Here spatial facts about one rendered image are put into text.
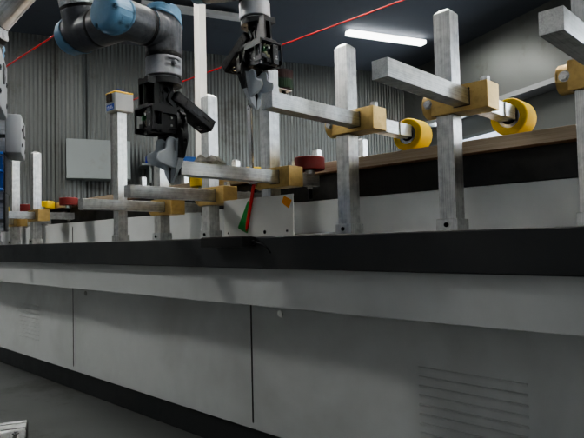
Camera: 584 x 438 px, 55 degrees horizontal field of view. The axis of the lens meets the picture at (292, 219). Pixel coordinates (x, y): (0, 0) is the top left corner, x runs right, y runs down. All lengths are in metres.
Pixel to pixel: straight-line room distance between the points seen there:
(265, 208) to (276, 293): 0.22
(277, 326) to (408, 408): 0.48
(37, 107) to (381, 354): 7.14
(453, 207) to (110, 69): 7.50
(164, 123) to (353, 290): 0.54
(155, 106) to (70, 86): 7.03
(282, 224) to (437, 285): 0.42
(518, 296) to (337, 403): 0.70
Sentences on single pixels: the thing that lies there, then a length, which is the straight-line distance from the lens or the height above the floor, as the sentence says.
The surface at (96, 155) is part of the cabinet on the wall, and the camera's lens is 7.76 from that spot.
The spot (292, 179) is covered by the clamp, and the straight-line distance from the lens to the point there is 1.35.
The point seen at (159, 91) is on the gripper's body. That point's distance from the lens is 1.19.
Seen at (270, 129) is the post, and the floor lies 0.97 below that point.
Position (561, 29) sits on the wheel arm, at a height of 0.93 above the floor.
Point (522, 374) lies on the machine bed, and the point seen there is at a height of 0.40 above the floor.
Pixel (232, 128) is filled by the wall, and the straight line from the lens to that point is 8.49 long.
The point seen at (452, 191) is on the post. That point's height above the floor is 0.77.
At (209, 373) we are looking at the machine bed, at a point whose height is 0.24.
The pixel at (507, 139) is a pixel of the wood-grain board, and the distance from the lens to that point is 1.27.
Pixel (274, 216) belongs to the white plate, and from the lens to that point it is 1.38.
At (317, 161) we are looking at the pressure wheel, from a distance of 1.45.
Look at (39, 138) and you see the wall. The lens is 8.10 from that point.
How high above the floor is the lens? 0.69
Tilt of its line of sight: 2 degrees up
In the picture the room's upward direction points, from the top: 1 degrees counter-clockwise
